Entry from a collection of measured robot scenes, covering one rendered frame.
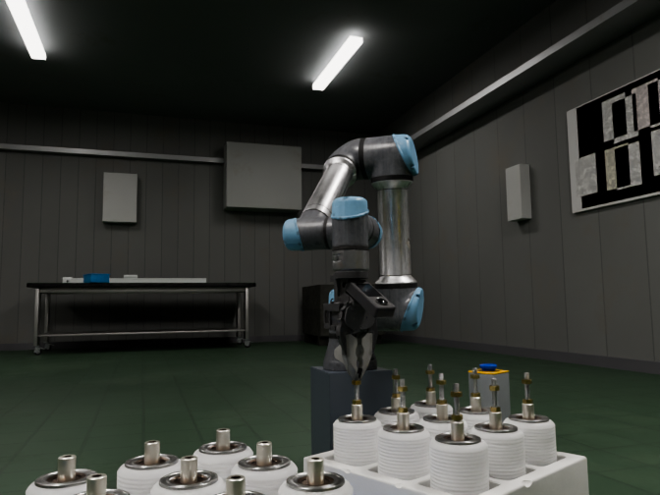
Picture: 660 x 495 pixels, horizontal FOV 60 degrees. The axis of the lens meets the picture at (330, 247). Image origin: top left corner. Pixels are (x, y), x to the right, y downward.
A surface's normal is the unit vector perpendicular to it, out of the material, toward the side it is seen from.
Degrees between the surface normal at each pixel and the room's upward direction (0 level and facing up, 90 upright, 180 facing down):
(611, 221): 90
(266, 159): 90
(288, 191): 90
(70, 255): 90
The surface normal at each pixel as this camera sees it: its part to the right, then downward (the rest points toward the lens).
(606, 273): -0.95, -0.02
